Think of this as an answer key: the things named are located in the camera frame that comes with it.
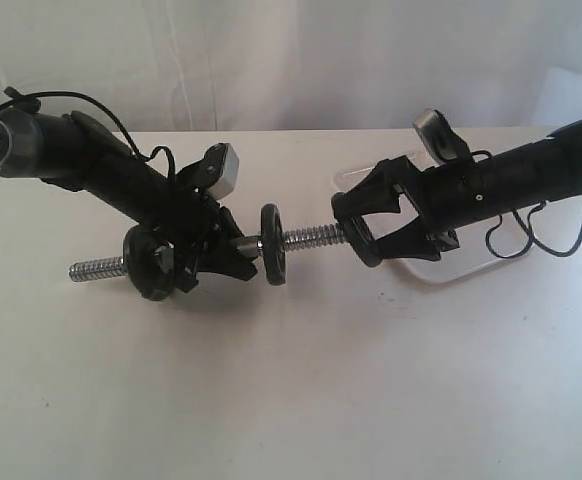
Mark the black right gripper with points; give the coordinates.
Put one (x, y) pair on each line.
(439, 195)

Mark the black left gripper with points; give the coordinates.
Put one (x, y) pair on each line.
(201, 231)

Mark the chrome threaded dumbbell bar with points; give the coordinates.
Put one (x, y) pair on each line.
(295, 240)

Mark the black weight plate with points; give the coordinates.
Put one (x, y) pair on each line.
(363, 243)
(149, 263)
(272, 245)

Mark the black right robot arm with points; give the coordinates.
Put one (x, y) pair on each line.
(546, 170)

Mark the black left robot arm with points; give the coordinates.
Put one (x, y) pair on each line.
(76, 153)

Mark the white plastic tray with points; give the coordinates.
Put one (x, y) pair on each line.
(472, 257)

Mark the white curtain backdrop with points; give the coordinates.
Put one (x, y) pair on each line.
(265, 65)

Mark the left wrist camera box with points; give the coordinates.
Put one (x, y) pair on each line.
(216, 173)

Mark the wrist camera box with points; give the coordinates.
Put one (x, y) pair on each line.
(441, 142)
(216, 173)

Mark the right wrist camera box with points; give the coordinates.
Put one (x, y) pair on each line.
(441, 142)

